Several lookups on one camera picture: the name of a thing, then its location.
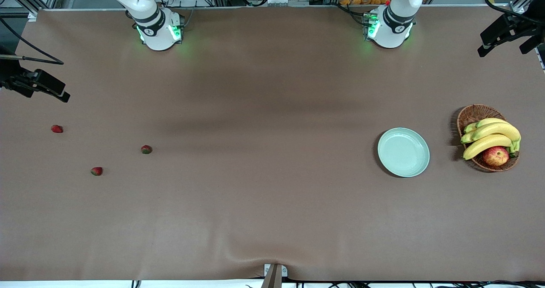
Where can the brown table cover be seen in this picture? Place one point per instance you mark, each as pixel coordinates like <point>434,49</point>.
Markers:
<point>272,194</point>

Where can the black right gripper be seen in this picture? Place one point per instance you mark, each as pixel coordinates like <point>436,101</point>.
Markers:
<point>14,77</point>

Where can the red strawberry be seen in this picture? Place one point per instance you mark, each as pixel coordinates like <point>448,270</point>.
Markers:
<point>96,171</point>
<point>57,128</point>
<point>146,149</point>

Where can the brown wicker basket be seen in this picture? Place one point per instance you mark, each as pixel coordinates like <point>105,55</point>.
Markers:
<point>472,113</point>

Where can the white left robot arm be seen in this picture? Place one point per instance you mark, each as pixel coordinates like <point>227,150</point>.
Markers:
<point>389,32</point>

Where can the yellow banana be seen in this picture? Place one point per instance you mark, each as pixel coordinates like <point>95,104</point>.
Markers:
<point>485,145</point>
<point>498,130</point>
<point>489,122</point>

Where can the white socket strip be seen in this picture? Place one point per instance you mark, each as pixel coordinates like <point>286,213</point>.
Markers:
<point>276,1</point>

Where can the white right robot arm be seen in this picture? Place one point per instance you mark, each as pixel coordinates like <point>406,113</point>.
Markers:
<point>157,32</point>

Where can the red apple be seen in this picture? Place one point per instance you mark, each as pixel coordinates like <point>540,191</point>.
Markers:
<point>495,156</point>

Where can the light green round plate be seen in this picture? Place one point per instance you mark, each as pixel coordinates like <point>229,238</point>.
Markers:
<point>403,151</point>

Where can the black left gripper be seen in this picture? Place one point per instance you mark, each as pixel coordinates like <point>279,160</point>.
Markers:
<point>522,25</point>

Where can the grey metal mounting plate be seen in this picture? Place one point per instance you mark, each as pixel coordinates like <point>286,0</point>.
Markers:
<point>267,271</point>

